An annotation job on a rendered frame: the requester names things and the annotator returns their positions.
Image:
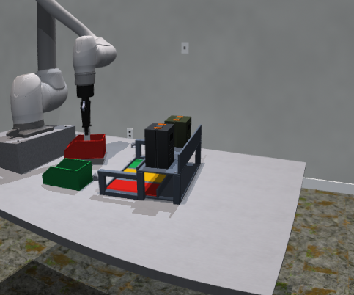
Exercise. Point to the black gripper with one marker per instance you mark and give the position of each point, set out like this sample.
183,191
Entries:
84,92

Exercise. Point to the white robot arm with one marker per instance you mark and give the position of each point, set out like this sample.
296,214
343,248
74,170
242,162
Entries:
32,95

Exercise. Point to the red bin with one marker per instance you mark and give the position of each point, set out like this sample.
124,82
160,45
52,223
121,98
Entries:
80,149

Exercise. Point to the grey metal shelf rack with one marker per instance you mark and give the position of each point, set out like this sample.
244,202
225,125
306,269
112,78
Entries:
166,184

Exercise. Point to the black case with orange handles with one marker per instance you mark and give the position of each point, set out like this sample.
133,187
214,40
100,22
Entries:
159,145

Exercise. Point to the green bin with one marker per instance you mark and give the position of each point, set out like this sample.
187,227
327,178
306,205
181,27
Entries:
67,174

